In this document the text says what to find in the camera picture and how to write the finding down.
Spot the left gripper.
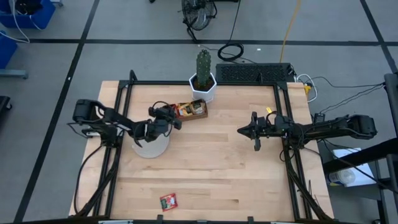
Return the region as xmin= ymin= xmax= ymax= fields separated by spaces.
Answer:
xmin=148 ymin=105 xmax=183 ymax=131

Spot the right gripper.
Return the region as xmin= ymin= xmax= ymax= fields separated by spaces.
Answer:
xmin=237 ymin=111 xmax=285 ymax=152

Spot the orange mango tea packet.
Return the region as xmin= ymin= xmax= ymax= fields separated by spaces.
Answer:
xmin=177 ymin=102 xmax=192 ymax=118

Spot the wooden tea organizer box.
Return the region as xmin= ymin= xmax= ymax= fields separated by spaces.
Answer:
xmin=169 ymin=98 xmax=208 ymax=122

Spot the brown tea packet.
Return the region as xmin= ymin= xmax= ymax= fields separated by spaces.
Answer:
xmin=190 ymin=100 xmax=206 ymax=115

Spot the white hexagonal plant pot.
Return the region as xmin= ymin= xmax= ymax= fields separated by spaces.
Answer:
xmin=188 ymin=72 xmax=218 ymax=105

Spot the round woven placemat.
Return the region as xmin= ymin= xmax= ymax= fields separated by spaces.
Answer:
xmin=132 ymin=124 xmax=170 ymax=159

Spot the green cactus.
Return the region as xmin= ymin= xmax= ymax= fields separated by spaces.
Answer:
xmin=195 ymin=49 xmax=212 ymax=90

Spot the black floor fan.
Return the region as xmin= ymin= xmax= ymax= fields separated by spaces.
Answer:
xmin=181 ymin=0 xmax=218 ymax=43

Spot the black side rack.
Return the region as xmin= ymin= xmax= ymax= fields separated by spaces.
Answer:
xmin=322 ymin=73 xmax=398 ymax=224

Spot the white box with roll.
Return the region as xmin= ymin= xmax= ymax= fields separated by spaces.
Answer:
xmin=326 ymin=147 xmax=377 ymax=187

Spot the large blue bin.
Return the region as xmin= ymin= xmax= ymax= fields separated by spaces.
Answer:
xmin=0 ymin=0 xmax=56 ymax=29

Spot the small blue bin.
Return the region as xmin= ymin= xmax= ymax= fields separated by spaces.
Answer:
xmin=0 ymin=30 xmax=19 ymax=70

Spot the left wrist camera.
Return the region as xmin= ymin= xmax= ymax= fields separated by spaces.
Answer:
xmin=146 ymin=119 xmax=170 ymax=142

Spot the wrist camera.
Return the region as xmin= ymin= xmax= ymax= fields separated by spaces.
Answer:
xmin=146 ymin=119 xmax=170 ymax=142
xmin=261 ymin=117 xmax=282 ymax=138

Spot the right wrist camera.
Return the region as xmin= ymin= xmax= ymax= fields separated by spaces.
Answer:
xmin=261 ymin=117 xmax=282 ymax=138

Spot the black aluminium table frame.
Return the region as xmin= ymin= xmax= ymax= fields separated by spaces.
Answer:
xmin=70 ymin=70 xmax=335 ymax=224

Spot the white power cable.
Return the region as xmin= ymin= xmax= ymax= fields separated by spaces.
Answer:
xmin=295 ymin=73 xmax=318 ymax=103

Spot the coiled black floor cable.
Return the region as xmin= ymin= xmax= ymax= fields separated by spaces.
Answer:
xmin=217 ymin=0 xmax=245 ymax=62

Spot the long black floor cable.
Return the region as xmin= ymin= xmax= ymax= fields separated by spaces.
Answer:
xmin=310 ymin=76 xmax=386 ymax=114

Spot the yellow hanging cable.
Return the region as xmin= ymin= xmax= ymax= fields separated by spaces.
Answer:
xmin=279 ymin=0 xmax=302 ymax=63

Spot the white bin cable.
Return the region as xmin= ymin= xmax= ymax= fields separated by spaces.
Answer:
xmin=8 ymin=0 xmax=43 ymax=44

